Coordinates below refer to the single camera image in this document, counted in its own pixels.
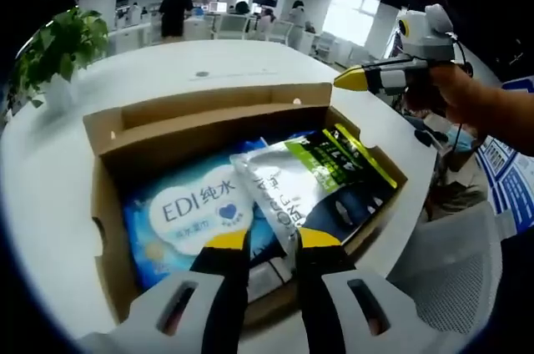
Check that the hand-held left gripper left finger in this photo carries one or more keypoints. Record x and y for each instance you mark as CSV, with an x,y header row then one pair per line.
x,y
225,279

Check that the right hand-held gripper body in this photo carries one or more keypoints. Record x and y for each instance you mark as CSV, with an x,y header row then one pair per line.
x,y
425,36

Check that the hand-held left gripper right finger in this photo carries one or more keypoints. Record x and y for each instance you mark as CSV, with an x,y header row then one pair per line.
x,y
317,283

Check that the white tube clear cap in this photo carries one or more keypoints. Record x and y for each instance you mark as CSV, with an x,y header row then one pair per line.
x,y
269,276

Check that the blue soft wet wipes pack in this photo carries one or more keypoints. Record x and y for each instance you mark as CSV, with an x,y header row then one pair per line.
x,y
196,212

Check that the silver foil pouch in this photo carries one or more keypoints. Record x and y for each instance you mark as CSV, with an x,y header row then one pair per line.
x,y
275,187

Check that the brown cardboard shoe box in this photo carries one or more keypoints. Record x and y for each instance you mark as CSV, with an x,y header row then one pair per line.
x,y
187,120

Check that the person's right hand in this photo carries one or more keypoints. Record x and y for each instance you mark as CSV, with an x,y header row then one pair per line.
x,y
463,95

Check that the dark green yellow pouch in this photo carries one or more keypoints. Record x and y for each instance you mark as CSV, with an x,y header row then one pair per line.
x,y
359,170

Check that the white office chair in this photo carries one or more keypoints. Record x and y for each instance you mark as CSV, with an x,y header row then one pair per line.
x,y
231,27
281,31

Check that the grey mesh office chair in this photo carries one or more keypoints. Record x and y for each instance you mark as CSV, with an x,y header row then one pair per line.
x,y
450,270

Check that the blue white poster board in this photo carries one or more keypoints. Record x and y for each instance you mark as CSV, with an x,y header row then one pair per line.
x,y
513,178

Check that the grey round table grommet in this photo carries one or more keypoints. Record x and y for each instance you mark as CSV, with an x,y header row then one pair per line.
x,y
202,74

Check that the green potted plant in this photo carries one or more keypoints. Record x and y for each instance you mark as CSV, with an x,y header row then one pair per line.
x,y
62,45

